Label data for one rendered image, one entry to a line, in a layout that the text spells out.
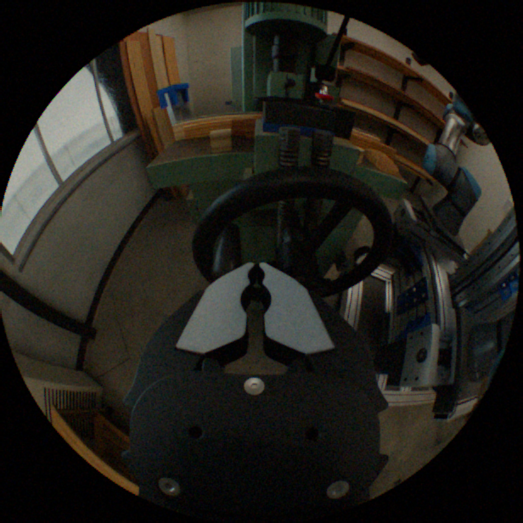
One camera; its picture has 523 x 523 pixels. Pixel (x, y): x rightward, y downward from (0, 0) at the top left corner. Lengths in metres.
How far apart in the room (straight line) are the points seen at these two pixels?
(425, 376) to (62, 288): 1.74
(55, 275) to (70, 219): 0.40
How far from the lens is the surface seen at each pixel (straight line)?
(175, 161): 0.36
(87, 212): 1.54
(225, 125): 0.47
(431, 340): 0.44
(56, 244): 1.43
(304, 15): 0.44
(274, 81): 0.42
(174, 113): 1.23
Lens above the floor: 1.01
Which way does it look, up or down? 58 degrees down
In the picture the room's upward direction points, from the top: 1 degrees clockwise
